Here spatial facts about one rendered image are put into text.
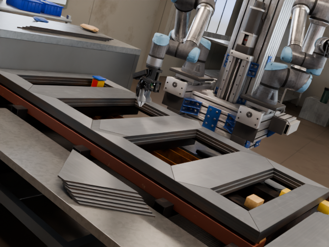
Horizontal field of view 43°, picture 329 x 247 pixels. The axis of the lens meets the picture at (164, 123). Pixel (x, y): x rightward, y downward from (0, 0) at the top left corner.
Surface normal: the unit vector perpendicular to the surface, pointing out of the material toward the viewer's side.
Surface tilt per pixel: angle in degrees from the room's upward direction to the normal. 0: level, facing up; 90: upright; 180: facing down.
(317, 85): 90
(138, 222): 0
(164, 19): 90
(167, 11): 90
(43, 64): 90
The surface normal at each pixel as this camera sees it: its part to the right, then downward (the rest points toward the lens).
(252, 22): -0.49, 0.10
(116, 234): 0.29, -0.92
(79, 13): 0.83, 0.38
